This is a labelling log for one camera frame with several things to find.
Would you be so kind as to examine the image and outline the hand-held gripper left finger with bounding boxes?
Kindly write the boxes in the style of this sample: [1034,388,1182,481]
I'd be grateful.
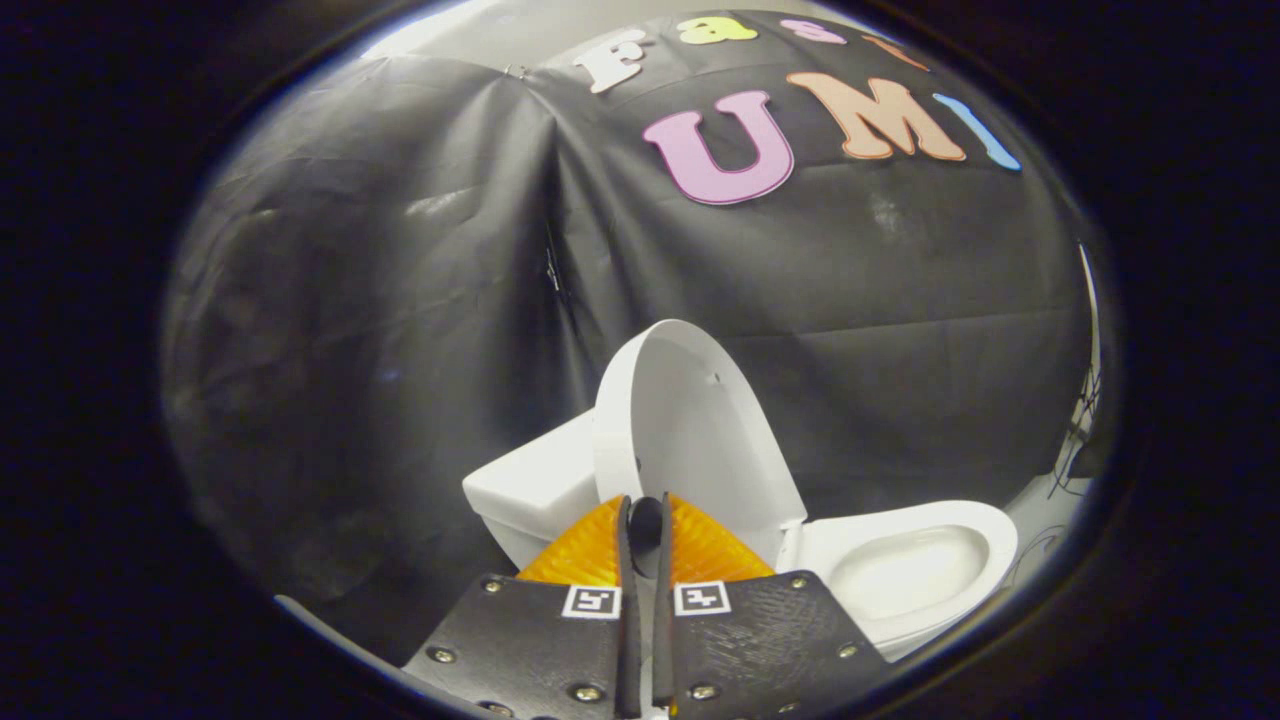
[400,493,641,719]

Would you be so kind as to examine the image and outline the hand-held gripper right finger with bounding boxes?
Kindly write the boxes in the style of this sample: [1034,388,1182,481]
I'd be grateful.
[652,490,891,717]

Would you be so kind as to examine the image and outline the white toilet lid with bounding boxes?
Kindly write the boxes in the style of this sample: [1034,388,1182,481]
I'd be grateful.
[592,319,809,581]

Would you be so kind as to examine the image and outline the white toilet with tank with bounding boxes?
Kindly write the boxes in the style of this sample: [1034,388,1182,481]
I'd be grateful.
[462,408,1020,663]

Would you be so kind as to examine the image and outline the black backdrop cloth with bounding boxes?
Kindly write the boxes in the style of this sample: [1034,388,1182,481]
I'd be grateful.
[160,10,1113,663]

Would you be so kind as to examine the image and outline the long black cable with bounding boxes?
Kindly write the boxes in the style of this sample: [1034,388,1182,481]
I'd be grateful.
[1010,368,1103,586]

